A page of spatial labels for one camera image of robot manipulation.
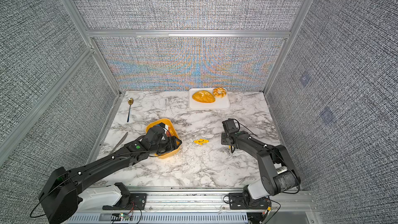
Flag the yellow plastic storage box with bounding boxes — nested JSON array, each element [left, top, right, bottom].
[[146, 118, 182, 159]]

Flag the oval golden bread loaf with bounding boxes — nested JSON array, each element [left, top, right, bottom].
[[192, 90, 216, 103]]

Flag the yellow clothespin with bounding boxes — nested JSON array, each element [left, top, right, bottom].
[[199, 139, 209, 144], [194, 140, 203, 145]]

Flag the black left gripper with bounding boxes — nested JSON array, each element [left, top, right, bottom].
[[150, 135, 183, 156]]

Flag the yellow clothespin centre lower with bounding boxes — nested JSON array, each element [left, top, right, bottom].
[[194, 140, 203, 145]]

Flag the white slotted cable duct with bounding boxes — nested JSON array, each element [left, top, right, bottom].
[[65, 212, 248, 224]]

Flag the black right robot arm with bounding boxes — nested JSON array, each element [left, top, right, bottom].
[[221, 118, 301, 200]]

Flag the iridescent gold blue spoon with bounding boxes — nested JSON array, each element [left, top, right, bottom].
[[126, 98, 134, 123]]

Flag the silver butter knife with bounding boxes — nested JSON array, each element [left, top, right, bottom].
[[109, 132, 129, 154]]

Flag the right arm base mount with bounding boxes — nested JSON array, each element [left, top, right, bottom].
[[223, 192, 272, 210]]

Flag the yellow clothespin centre upper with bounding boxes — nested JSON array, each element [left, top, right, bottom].
[[199, 139, 209, 144]]

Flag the white rectangular tray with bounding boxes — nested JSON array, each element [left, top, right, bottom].
[[189, 87, 230, 110]]

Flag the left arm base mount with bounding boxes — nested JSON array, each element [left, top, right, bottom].
[[102, 183, 148, 211]]

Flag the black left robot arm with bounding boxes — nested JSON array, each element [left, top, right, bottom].
[[38, 125, 182, 224]]

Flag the round sugared bread ring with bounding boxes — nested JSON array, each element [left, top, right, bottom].
[[212, 86, 228, 99]]

